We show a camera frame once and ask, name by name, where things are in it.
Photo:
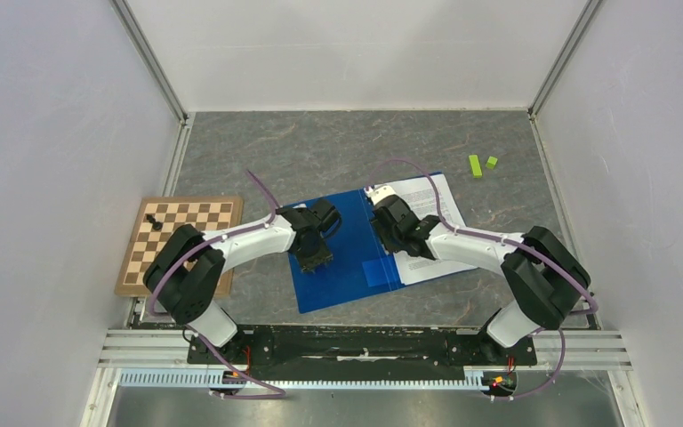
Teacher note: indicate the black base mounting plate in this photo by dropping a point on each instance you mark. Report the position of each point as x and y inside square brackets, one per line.
[368, 353]

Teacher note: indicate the wooden chessboard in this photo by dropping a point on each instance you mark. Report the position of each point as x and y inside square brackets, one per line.
[203, 213]

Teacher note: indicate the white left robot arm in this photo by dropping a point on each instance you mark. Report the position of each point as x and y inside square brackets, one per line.
[184, 274]

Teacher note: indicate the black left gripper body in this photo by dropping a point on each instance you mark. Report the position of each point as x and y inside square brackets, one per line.
[315, 254]

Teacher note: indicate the long green block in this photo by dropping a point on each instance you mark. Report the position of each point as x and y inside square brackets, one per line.
[475, 166]

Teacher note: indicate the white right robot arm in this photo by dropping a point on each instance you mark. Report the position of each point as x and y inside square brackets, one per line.
[545, 279]

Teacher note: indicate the aluminium frame rails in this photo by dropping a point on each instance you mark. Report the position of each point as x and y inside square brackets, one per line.
[314, 153]

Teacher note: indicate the small green cube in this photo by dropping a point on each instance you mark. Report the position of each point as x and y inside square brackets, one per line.
[491, 162]

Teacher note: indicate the black chess piece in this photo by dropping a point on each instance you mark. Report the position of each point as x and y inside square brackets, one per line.
[155, 224]

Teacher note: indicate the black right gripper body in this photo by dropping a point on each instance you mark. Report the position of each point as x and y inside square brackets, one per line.
[389, 237]

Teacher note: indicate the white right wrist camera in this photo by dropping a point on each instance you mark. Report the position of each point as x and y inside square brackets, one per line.
[377, 194]

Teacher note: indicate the blue plastic folder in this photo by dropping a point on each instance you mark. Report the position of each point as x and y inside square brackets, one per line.
[360, 267]

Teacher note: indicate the white printed paper stack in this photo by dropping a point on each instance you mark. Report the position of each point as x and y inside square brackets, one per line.
[418, 194]

